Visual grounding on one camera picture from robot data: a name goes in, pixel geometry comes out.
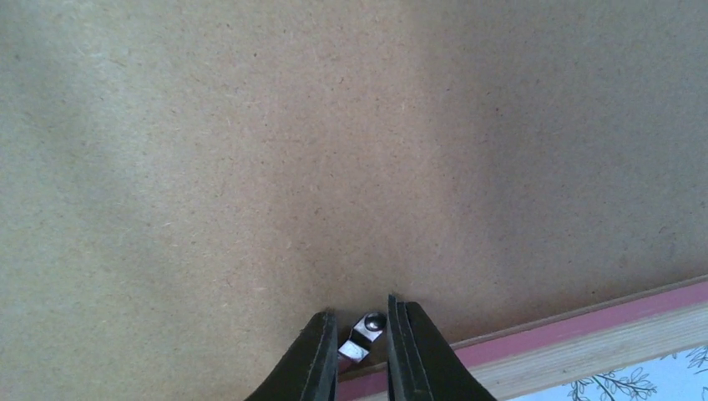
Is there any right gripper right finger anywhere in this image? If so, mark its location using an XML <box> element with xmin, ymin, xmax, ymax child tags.
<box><xmin>386</xmin><ymin>294</ymin><xmax>496</xmax><ymax>401</ymax></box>

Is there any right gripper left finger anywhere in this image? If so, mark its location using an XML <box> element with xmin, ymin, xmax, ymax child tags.
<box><xmin>247</xmin><ymin>311</ymin><xmax>338</xmax><ymax>401</ymax></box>

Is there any brown frame backing board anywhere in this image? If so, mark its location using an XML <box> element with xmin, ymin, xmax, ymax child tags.
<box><xmin>1</xmin><ymin>1</ymin><xmax>707</xmax><ymax>400</ymax></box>

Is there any small metal retaining clip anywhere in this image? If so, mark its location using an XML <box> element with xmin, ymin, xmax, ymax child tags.
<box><xmin>337</xmin><ymin>312</ymin><xmax>387</xmax><ymax>363</ymax></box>

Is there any pink wooden picture frame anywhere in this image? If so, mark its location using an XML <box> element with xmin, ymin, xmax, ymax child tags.
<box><xmin>340</xmin><ymin>277</ymin><xmax>707</xmax><ymax>400</ymax></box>

